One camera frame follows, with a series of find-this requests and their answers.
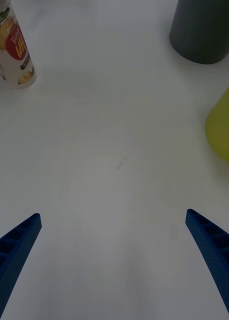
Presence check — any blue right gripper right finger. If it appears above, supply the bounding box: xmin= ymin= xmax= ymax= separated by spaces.
xmin=185 ymin=208 xmax=229 ymax=320

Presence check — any clear bottle with red cap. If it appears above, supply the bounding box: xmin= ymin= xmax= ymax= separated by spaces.
xmin=0 ymin=0 xmax=37 ymax=90

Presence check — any grey plastic waste bin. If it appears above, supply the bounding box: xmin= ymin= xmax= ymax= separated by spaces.
xmin=168 ymin=0 xmax=229 ymax=65

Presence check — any yellow-green plastic waste bin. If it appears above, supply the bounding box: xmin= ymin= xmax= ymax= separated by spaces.
xmin=205 ymin=79 xmax=229 ymax=166

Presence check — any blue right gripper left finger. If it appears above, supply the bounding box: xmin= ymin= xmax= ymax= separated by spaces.
xmin=0 ymin=212 xmax=43 ymax=320

